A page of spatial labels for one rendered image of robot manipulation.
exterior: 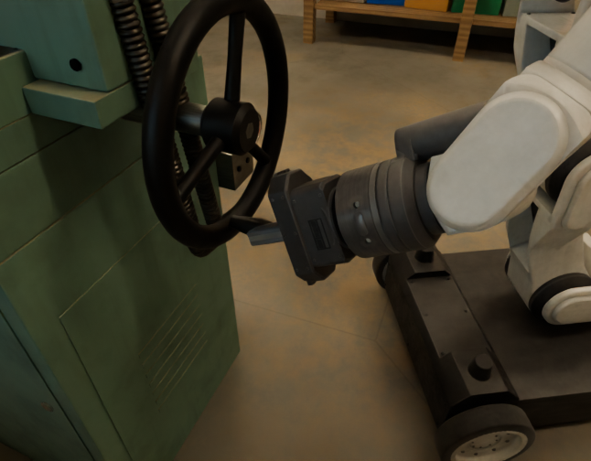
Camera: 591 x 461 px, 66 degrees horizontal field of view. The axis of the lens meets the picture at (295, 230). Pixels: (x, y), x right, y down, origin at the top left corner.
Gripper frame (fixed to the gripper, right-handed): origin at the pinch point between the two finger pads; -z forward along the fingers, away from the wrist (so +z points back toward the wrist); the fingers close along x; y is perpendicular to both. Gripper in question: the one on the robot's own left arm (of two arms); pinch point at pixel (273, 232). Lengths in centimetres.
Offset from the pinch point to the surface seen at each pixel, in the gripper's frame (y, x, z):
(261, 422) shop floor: -28, -51, -46
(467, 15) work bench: -276, 47, -24
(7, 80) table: 13.7, 23.4, -13.9
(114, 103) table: 8.4, 18.1, -6.8
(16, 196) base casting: 14.8, 12.9, -19.5
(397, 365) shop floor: -59, -55, -23
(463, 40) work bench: -280, 34, -30
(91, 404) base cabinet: 8.8, -18.5, -37.9
